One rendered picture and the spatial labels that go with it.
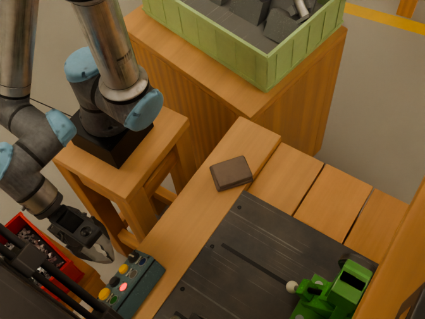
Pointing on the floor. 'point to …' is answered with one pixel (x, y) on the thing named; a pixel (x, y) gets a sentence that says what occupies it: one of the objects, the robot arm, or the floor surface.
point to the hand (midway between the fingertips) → (110, 259)
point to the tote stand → (236, 88)
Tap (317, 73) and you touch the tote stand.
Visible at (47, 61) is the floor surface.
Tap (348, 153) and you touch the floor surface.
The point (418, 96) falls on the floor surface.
